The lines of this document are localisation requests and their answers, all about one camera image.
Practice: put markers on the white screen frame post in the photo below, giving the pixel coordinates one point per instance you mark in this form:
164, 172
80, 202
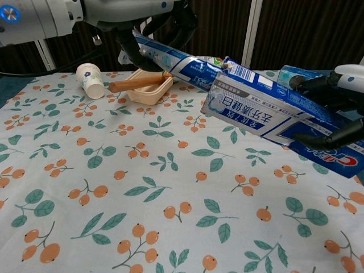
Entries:
48, 57
250, 31

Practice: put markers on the blue cookie package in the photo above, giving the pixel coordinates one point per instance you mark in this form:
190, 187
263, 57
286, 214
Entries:
287, 74

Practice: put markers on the white floral paper cup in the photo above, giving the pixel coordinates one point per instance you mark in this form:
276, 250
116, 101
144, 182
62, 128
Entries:
90, 79

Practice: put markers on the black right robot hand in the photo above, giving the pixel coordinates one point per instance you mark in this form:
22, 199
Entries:
347, 94

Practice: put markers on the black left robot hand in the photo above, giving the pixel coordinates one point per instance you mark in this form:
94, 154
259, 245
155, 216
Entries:
133, 54

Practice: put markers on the blue white Crest toothpaste tube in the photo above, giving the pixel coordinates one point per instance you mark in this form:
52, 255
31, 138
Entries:
182, 65

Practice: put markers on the floral fruit print tablecloth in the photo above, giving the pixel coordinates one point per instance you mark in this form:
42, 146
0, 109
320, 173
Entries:
142, 170

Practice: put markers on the blue Crest toothpaste box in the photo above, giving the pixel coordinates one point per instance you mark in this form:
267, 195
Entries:
256, 111

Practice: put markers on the wooden rolling pin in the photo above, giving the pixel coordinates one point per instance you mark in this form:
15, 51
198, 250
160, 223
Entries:
128, 84

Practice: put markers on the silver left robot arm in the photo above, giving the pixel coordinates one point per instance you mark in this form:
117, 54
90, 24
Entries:
42, 17

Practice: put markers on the beige rectangular tray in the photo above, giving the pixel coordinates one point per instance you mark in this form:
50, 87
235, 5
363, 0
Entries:
148, 95

